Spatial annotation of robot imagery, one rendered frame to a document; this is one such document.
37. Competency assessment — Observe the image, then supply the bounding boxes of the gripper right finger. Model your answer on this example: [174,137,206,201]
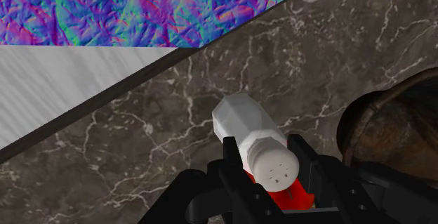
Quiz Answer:
[286,134,438,224]

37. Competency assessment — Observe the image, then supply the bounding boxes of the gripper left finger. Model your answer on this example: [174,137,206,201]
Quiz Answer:
[138,136,285,224]

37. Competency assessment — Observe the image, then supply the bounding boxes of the white salt shaker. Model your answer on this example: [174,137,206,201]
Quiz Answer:
[211,93,300,193]

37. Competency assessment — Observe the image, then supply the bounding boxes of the dark brown bowl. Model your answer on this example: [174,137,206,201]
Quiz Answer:
[336,67,438,189]

